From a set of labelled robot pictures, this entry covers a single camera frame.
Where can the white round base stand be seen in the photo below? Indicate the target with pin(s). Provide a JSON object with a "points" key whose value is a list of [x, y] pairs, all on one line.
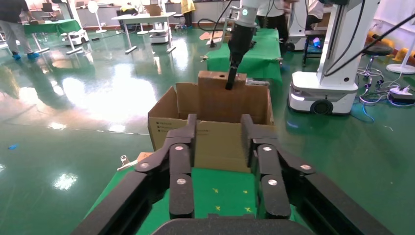
{"points": [[400, 68]]}

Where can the white wheeled robot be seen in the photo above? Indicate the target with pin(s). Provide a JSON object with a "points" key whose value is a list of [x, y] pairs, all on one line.
{"points": [[324, 94]]}

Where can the black power adapter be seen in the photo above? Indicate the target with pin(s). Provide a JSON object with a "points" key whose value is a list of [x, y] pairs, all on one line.
{"points": [[402, 99]]}

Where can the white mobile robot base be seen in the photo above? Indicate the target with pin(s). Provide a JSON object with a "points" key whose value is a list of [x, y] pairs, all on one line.
{"points": [[76, 37], [159, 35]]}

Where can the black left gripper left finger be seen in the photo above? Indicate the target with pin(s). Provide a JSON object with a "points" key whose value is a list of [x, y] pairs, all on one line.
{"points": [[181, 194]]}

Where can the white standing fan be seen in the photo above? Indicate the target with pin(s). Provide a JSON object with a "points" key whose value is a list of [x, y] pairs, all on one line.
{"points": [[93, 6]]}

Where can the large open cardboard carton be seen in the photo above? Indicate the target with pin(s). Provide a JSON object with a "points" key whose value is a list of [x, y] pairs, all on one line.
{"points": [[217, 142]]}

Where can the silver metal binder clip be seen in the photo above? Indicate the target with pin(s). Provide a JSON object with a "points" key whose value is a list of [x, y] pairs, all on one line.
{"points": [[127, 163]]}

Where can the person white shirt black trousers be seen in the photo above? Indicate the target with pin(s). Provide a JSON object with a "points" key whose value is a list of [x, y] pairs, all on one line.
{"points": [[275, 26]]}

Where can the person dark top grey trousers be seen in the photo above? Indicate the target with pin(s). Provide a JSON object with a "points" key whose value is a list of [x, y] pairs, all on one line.
{"points": [[16, 29]]}

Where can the flat brown cardboard sheet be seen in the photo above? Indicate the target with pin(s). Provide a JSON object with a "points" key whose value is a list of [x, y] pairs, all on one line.
{"points": [[207, 35]]}

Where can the white power strip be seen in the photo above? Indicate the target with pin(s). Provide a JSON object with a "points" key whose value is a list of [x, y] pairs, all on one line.
{"points": [[400, 90]]}

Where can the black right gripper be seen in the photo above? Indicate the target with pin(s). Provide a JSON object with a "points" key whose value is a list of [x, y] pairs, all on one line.
{"points": [[241, 40]]}

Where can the blue floor scrap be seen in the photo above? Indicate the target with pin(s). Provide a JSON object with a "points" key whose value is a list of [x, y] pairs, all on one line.
{"points": [[13, 146]]}

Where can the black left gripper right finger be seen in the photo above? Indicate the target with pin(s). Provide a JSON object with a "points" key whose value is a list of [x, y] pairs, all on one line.
{"points": [[272, 194]]}

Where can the yellow hard hat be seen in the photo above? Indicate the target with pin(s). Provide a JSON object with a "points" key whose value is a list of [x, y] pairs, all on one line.
{"points": [[402, 54]]}

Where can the silver camera bracket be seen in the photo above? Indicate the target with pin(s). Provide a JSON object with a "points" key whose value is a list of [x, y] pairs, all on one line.
{"points": [[231, 16]]}

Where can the black round stool chrome legs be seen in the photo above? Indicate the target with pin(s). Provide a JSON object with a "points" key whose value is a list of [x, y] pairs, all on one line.
{"points": [[377, 50]]}

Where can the brown cardboard box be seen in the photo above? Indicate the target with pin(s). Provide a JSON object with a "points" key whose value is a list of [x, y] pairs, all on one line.
{"points": [[154, 9]]}

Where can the person in yellow jacket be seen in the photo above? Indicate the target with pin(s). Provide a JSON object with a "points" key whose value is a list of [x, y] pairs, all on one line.
{"points": [[188, 6]]}

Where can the white table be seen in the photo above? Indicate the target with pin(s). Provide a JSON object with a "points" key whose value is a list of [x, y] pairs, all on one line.
{"points": [[142, 16]]}

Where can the blue pink small bottle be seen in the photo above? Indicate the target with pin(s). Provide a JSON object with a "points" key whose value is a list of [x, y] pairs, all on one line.
{"points": [[316, 42]]}

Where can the brown wooden block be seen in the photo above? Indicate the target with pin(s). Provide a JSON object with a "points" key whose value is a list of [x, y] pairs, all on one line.
{"points": [[210, 97]]}

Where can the green table cloth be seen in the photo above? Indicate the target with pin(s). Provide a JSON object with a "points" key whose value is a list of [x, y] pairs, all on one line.
{"points": [[262, 61], [52, 26], [227, 181]]}

